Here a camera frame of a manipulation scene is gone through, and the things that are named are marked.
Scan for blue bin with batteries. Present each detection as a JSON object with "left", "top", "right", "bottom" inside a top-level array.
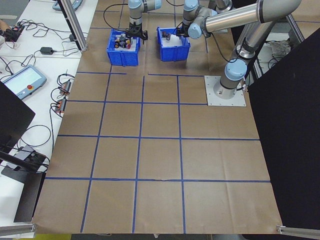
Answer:
[{"left": 156, "top": 26, "right": 192, "bottom": 63}]

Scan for white liner of button bin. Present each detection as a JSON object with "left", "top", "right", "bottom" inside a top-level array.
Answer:
[{"left": 129, "top": 36, "right": 140, "bottom": 51}]

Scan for blue bin with push buttons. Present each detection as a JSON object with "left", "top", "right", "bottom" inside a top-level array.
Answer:
[{"left": 106, "top": 28, "right": 141, "bottom": 67}]

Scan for grey blue teach pendant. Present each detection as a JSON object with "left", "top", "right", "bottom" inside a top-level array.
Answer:
[{"left": 51, "top": 0, "right": 84, "bottom": 11}]

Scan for grey teach pendant white screen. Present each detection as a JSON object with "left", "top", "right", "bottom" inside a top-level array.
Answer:
[{"left": 0, "top": 64, "right": 48, "bottom": 101}]

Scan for red black circuit board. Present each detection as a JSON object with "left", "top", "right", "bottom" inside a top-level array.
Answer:
[{"left": 0, "top": 21, "right": 26, "bottom": 42}]

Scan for black flat panel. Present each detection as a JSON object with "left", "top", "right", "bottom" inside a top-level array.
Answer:
[{"left": 0, "top": 81, "right": 36, "bottom": 151}]

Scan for short aluminium extrusion bar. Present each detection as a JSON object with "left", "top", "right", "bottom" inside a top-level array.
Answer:
[
  {"left": 276, "top": 224, "right": 320, "bottom": 236},
  {"left": 0, "top": 223, "right": 38, "bottom": 239}
]

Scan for aluminium extrusion post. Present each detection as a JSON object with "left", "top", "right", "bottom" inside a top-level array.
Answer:
[{"left": 56, "top": 0, "right": 89, "bottom": 53}]

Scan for white square base plate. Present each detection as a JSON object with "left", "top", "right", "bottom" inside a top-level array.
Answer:
[{"left": 204, "top": 74, "right": 247, "bottom": 107}]

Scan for small cable hub box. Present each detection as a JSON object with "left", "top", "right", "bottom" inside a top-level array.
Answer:
[
  {"left": 58, "top": 79, "right": 74, "bottom": 95},
  {"left": 55, "top": 98, "right": 68, "bottom": 114}
]

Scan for grey cable bundle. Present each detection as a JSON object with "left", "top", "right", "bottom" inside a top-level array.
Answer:
[{"left": 267, "top": 39, "right": 292, "bottom": 60}]

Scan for metal frame bars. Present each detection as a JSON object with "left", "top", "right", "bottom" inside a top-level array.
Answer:
[{"left": 249, "top": 13, "right": 306, "bottom": 81}]

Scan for black frame cover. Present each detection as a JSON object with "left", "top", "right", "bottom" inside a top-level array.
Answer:
[{"left": 246, "top": 24, "right": 320, "bottom": 230}]

